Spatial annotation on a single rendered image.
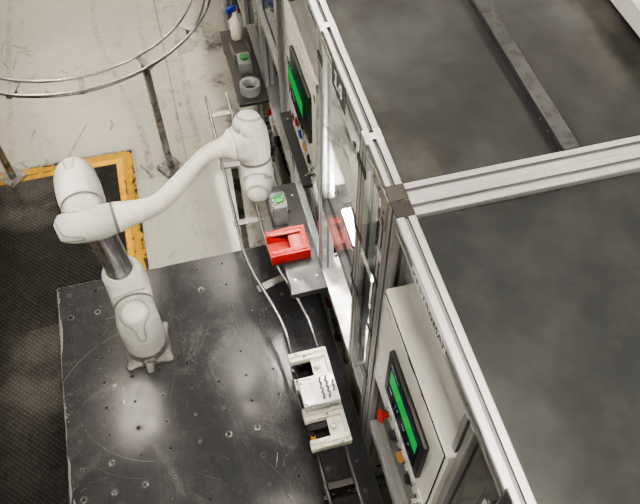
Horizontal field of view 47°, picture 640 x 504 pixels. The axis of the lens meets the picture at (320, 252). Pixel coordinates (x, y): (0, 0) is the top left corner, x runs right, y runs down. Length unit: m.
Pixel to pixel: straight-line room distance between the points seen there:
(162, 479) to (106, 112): 2.74
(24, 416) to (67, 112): 2.04
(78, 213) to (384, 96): 1.03
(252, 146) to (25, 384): 2.00
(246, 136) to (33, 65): 3.24
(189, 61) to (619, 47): 3.49
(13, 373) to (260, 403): 1.50
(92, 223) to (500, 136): 1.24
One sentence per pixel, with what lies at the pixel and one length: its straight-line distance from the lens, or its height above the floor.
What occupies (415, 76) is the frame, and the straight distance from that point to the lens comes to 1.89.
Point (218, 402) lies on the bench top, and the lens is 2.83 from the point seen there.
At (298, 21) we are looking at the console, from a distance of 2.36.
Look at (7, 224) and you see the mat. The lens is 4.44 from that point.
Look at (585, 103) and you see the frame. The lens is 1.92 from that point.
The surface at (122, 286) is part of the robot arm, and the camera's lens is 2.83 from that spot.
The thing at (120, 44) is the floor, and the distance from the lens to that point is 5.34.
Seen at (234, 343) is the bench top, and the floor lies 0.68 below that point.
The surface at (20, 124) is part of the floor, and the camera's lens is 4.97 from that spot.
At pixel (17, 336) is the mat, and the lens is 3.99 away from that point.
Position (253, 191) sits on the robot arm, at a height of 1.47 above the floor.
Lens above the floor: 3.26
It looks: 55 degrees down
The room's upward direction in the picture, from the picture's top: 1 degrees counter-clockwise
